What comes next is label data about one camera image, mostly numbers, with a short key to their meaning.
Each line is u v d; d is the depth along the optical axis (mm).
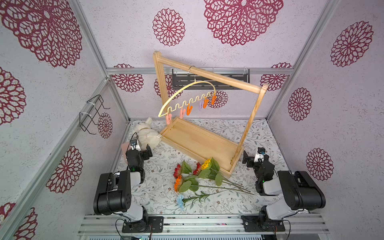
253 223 736
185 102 743
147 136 955
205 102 872
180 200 772
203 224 751
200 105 855
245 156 836
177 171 855
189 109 807
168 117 715
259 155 775
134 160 703
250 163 832
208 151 1005
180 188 795
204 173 863
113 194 453
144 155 834
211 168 868
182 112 764
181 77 924
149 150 853
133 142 780
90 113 760
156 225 734
